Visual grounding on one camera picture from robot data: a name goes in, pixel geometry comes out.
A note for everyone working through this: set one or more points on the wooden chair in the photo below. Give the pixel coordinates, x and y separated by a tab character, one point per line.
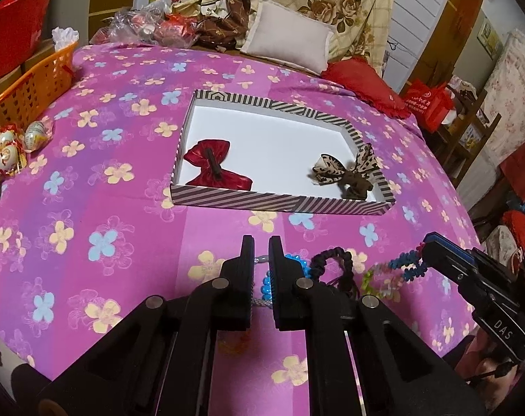
470	138

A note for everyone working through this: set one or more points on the pale floral mattress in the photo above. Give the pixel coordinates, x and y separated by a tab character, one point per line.
515	95

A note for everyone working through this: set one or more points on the red bow hair clip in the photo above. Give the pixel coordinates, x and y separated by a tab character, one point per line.
201	154

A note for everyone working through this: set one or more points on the clear plastic bag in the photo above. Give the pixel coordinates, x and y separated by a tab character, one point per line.
132	21

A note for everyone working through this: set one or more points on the grey pillow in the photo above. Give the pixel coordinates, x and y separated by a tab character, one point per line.
288	37

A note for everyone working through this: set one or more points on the brown scrunchie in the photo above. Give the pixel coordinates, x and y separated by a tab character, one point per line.
355	184

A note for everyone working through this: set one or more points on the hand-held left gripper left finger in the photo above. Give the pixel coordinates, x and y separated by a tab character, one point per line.
244	277

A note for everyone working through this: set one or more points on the brown patterned quilt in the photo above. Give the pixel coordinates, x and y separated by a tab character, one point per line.
227	13

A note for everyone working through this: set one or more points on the red shopping bag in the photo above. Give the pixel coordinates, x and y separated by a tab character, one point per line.
431	104

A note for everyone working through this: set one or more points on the red gift bag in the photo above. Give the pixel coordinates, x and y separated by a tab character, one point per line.
15	30

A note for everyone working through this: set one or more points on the painted egg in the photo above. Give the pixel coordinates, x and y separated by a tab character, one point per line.
37	135
7	138
6	157

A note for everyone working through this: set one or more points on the white crumpled cloth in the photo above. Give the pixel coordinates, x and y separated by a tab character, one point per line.
65	37

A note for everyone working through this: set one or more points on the striped cardboard box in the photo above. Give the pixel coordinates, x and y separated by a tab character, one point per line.
266	151

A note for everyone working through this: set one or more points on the orange plastic basket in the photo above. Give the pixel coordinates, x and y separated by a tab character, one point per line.
32	82

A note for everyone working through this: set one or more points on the red fluffy cloth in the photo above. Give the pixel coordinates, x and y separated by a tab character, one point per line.
518	225

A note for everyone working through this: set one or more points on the pink floral bedsheet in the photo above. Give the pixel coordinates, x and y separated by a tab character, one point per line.
93	182

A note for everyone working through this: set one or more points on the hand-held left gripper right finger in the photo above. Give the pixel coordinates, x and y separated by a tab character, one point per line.
284	286

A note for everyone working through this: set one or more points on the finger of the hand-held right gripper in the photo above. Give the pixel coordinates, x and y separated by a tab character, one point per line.
450	246
444	264

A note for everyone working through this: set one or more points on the leopard print ribbon bow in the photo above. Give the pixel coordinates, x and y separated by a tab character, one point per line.
327	169

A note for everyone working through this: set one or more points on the red cushion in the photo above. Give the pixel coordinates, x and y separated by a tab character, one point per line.
362	80

